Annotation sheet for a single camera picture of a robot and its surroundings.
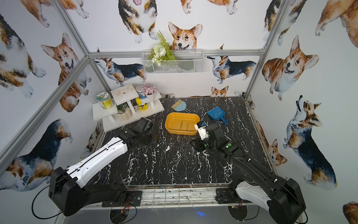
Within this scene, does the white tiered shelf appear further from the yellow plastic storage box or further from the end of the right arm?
the end of the right arm

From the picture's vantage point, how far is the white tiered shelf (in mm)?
944

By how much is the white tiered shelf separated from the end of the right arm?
0.52m

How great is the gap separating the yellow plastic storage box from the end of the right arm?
308 millimetres

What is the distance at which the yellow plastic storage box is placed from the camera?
102cm

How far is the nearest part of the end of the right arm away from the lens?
0.57 metres

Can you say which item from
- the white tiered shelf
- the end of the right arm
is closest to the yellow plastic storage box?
the white tiered shelf
